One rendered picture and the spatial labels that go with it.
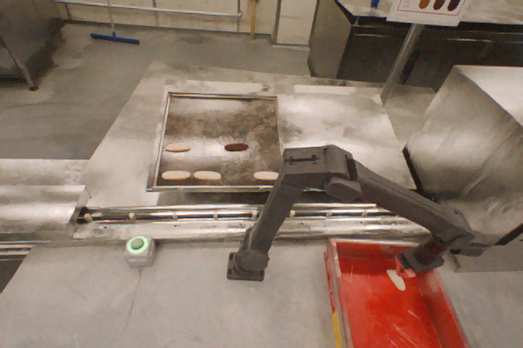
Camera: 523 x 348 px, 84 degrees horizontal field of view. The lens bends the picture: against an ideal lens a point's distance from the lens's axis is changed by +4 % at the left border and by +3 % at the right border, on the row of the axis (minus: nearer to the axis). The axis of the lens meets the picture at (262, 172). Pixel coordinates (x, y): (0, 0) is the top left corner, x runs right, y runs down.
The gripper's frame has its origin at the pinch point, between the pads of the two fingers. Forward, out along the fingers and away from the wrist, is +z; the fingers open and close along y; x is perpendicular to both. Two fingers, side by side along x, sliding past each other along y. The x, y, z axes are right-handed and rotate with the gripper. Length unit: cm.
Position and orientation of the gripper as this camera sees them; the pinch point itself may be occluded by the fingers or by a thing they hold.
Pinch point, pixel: (409, 269)
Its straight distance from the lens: 103.3
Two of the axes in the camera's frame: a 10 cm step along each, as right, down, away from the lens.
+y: 9.4, -1.9, 2.9
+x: -3.4, -7.1, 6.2
